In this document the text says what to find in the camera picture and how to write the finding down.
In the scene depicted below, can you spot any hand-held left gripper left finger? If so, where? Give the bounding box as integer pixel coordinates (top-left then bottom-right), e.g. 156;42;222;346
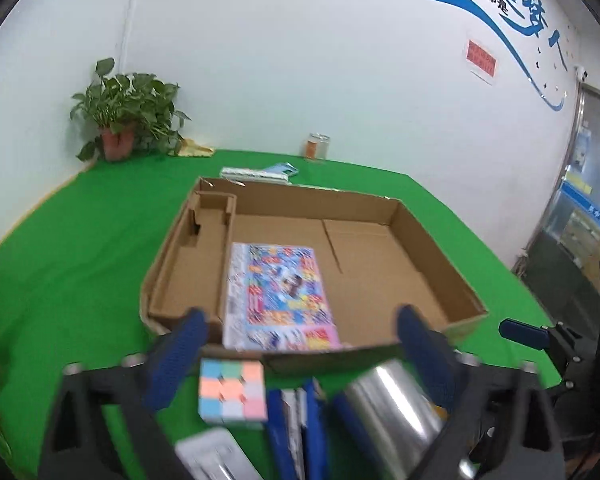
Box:
39;307;211;480

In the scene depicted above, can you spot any silver metal cup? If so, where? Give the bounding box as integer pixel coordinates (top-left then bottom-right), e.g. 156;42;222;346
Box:
332;359;473;480

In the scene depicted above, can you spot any pastel puzzle cube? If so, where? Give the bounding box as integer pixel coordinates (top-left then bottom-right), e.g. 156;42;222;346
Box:
197;358;268;428

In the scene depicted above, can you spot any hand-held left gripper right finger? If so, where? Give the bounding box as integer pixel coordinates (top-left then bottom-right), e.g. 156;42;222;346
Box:
396;304;566;480

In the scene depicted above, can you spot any red wall sign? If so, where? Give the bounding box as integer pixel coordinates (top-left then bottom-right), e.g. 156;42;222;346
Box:
462;37;498;85

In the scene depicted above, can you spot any blue stapler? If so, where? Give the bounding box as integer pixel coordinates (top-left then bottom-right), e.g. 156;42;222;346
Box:
265;377;331;480

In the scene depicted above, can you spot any yellow cloth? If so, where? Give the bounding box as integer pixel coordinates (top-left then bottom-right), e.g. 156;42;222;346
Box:
177;139;216;158

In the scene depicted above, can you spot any white folding phone stand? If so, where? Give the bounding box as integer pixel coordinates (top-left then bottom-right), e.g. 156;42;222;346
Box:
174;427;263;480

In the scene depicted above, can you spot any colourful printed booklet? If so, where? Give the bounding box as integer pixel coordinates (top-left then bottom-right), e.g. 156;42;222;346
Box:
222;242;342;352

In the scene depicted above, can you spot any shallow cardboard box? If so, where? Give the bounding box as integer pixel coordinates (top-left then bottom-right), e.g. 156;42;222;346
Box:
140;176;489;376

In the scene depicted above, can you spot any green tablecloth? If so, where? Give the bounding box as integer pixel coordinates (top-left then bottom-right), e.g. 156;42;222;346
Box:
0;147;566;480

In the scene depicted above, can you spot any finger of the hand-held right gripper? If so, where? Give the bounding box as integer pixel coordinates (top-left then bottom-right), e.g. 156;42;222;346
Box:
498;319;600;401

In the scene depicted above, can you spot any potted plant in orange pot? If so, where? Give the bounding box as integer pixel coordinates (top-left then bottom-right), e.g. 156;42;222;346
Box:
70;57;192;162

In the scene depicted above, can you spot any glass jar with orange label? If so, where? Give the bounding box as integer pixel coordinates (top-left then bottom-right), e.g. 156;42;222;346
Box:
302;132;331;162

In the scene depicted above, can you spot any glass door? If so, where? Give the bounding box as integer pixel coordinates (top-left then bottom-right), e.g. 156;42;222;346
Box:
520;85;600;341

